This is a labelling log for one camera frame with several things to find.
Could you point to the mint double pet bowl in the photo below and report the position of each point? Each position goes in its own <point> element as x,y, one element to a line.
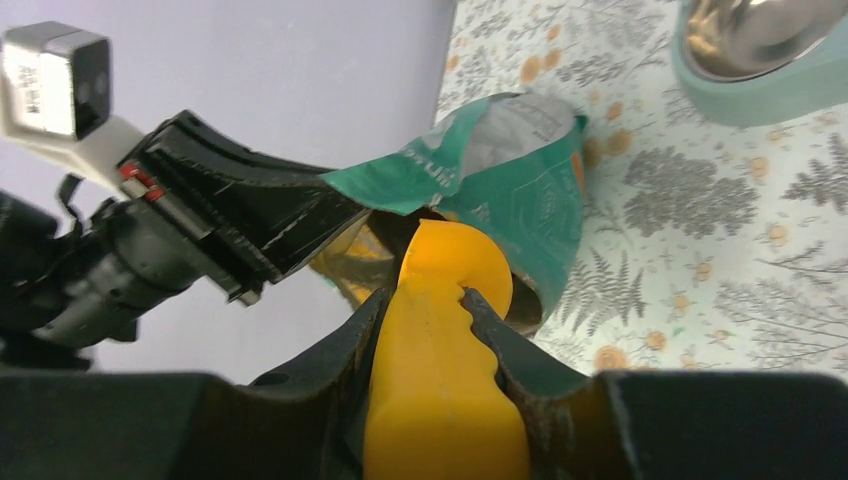
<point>755,63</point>

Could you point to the yellow plastic scoop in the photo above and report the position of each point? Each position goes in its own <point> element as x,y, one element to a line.
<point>435,410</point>

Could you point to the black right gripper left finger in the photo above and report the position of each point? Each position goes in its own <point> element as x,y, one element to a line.
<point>301,420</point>

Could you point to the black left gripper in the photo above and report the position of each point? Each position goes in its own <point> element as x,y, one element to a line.
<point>257,218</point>

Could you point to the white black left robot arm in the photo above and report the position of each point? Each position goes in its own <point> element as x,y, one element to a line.
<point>94,282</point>

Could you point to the floral table mat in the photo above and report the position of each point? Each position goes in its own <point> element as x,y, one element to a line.
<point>704,246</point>

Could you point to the teal pet food bag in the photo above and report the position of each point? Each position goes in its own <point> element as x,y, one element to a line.
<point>510,165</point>

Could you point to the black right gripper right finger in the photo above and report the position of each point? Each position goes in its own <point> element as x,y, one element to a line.
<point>666,424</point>

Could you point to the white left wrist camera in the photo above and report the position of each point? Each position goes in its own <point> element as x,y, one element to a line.
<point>56,100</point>

